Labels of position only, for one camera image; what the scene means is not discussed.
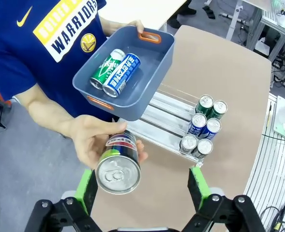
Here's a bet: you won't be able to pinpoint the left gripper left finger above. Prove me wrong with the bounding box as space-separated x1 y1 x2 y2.
23 168 102 232

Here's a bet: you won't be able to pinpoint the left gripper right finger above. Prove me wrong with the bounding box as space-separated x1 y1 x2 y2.
180 166 266 232

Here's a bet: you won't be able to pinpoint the black Pepsi can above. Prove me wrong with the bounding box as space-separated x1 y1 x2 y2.
95 130 143 196
192 138 214 160
180 133 198 155

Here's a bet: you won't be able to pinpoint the blue beverage can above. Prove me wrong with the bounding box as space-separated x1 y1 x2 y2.
201 117 222 141
187 113 208 137
102 53 141 98

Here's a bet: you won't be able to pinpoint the green beverage can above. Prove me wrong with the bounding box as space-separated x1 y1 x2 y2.
195 94 214 116
208 100 228 120
89 48 126 90

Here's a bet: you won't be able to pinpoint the blue-grey bin with orange handles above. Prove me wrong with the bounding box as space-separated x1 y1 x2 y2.
72 26 176 122

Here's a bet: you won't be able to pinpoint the person's right forearm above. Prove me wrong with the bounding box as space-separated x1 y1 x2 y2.
15 83 81 142

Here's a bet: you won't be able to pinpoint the person's left forearm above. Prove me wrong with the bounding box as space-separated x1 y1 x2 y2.
99 16 133 38

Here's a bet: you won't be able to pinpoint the white slatted robot base platform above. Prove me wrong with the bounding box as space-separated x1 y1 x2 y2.
243 93 285 232

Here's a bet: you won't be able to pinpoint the clear plastic can dispenser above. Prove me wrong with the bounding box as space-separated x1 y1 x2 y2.
118 83 229 167

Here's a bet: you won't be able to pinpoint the person's right hand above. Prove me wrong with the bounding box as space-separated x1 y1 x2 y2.
71 115 149 170

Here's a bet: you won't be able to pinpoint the person's left hand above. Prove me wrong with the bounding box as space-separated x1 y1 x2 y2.
127 19 145 34

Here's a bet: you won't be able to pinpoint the person in blue shirt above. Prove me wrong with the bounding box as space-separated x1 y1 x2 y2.
0 0 120 126

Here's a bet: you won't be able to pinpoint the large white table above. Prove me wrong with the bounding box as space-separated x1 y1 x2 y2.
97 0 189 32

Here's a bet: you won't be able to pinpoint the black cables with yellow tag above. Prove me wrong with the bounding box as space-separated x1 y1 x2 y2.
259 200 285 232

